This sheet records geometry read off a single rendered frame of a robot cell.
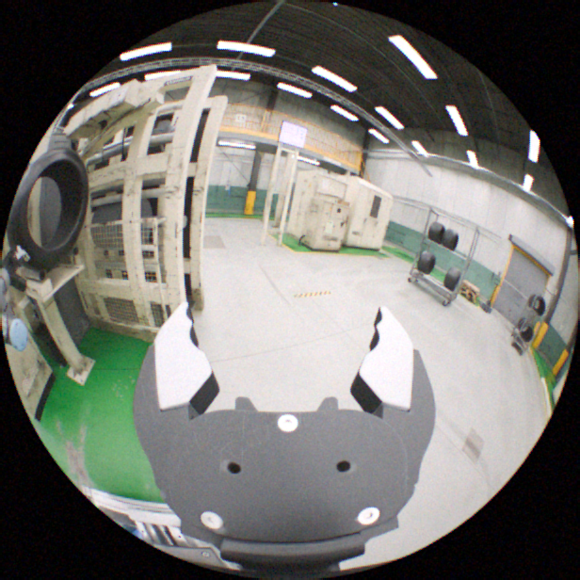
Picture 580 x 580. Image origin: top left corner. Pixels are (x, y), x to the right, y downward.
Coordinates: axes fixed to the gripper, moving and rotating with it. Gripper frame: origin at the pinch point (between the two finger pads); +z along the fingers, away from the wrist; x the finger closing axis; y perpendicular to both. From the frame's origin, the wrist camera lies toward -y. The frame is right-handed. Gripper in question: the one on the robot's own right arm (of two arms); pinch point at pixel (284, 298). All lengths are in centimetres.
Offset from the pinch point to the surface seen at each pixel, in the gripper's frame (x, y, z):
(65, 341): -151, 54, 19
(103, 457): -103, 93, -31
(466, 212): 856, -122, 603
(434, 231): 333, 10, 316
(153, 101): -67, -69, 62
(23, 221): -98, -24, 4
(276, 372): -3, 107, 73
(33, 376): -179, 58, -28
